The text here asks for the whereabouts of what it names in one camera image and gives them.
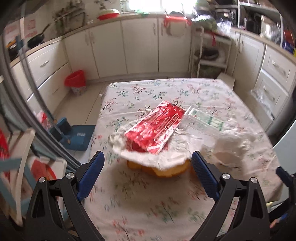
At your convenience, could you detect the floral tablecloth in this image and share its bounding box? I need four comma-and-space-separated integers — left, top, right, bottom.
84, 78, 283, 240

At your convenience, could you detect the red lined floor bin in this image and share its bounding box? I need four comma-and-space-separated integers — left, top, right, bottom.
64, 70, 86, 95

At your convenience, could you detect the green vegetables bag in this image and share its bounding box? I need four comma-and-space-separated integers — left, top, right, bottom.
191, 15, 218, 32

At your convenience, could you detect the white rolling shelf cart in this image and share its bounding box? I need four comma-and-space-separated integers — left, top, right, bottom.
189, 26, 232, 78

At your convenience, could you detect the large orange peel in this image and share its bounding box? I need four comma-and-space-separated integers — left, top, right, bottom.
126, 159, 193, 178

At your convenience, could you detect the clear plastic bottle white cap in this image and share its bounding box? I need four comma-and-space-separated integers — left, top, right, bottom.
179, 105, 224, 147

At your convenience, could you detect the black wok on stove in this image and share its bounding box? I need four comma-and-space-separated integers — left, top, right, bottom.
27, 23, 51, 49

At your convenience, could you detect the red white covered basin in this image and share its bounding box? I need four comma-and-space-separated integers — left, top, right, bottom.
97, 9, 120, 21

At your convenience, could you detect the broom handle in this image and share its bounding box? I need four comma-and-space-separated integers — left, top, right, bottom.
16, 35, 71, 144

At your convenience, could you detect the clear bag on drawer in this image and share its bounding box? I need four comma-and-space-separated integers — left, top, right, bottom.
250, 89, 274, 120

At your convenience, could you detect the small white wooden stool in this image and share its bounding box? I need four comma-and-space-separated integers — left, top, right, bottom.
217, 72, 235, 90

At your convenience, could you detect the red snack wrapper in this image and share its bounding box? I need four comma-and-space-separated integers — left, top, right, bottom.
125, 101, 185, 155

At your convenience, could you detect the white blue shoe rack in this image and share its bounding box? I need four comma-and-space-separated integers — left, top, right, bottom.
1, 128, 67, 226

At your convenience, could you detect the black pan on cart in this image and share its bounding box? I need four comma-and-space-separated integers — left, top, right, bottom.
194, 47, 219, 61

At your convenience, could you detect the white plastic bag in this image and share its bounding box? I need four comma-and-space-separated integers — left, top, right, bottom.
108, 116, 256, 171

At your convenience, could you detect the blue dustpan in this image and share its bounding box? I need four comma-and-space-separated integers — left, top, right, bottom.
49, 117, 95, 151

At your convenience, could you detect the red bag door hanger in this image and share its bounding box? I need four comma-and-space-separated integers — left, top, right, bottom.
164, 15, 191, 38

